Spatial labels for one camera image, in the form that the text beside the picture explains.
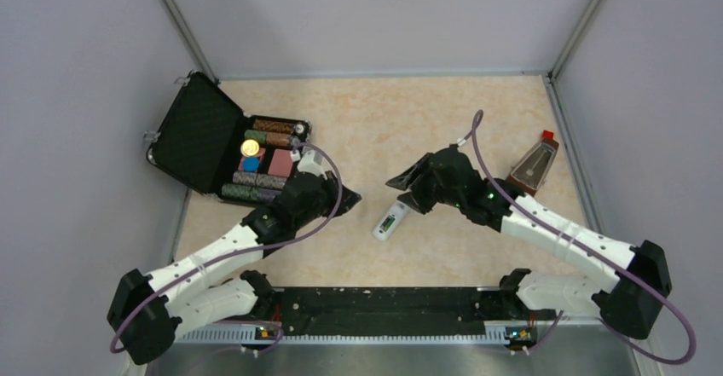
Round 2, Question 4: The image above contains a white remote control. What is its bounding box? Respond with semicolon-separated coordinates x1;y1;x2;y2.
372;201;410;241

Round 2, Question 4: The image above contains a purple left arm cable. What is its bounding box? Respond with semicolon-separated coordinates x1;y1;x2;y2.
108;142;344;357

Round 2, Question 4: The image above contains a green AA battery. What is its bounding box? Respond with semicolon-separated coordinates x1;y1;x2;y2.
379;215;396;234

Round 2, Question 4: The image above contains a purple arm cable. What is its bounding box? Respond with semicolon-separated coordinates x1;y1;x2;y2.
457;109;697;366
108;142;344;357

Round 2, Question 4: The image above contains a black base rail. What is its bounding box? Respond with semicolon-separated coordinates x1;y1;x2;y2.
220;286;558;339

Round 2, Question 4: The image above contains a purple poker chip stack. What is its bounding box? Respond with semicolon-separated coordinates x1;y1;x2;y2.
221;171;288;203

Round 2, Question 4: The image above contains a blue dealer chip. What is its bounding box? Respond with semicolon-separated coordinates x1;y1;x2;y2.
240;157;260;172

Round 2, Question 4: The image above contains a brown poker chip stack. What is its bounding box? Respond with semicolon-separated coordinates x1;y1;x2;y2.
252;119;297;135

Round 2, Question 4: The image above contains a black poker chip case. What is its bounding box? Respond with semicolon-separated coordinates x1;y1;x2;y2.
147;72;312;206

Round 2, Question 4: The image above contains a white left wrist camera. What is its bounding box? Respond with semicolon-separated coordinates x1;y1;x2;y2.
290;149;326;176

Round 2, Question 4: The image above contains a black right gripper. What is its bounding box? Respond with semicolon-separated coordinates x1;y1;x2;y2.
388;156;464;214

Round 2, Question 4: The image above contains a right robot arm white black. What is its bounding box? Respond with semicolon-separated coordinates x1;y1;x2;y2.
386;145;672;340

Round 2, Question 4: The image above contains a red card deck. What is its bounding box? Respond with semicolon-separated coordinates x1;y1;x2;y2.
267;148;294;177

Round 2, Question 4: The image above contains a yellow big blind chip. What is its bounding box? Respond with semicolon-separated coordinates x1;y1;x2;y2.
240;139;261;157

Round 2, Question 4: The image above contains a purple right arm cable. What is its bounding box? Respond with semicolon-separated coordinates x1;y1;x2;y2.
457;109;697;366

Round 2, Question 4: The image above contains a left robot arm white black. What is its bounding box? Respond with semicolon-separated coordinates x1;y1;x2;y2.
107;171;362;365

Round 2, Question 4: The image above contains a brown wooden metronome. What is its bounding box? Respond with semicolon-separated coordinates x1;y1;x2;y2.
505;130;559;196

